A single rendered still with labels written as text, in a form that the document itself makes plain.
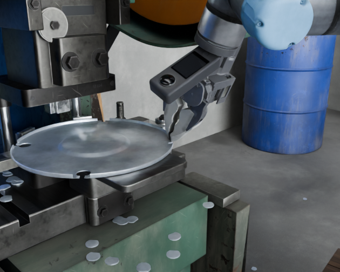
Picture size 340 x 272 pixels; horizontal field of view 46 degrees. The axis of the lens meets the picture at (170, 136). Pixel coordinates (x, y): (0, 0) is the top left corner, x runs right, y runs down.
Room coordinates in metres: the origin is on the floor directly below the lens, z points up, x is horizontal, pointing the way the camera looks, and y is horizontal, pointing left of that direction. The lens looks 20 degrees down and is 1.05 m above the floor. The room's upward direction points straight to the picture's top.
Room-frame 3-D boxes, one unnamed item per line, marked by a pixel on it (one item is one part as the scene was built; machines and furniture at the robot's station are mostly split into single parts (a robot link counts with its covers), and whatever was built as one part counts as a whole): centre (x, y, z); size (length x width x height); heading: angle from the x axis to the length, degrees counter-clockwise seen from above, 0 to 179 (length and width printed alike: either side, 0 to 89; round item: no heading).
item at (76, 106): (0.89, 0.21, 0.81); 0.02 x 0.02 x 0.14
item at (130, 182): (0.66, 0.10, 0.72); 0.25 x 0.14 x 0.14; 45
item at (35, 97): (0.79, 0.23, 0.86); 0.20 x 0.16 x 0.05; 135
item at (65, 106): (0.78, 0.22, 0.84); 0.05 x 0.03 x 0.04; 135
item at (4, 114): (0.77, 0.33, 0.81); 0.02 x 0.02 x 0.14
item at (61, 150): (0.70, 0.14, 0.78); 0.29 x 0.29 x 0.01
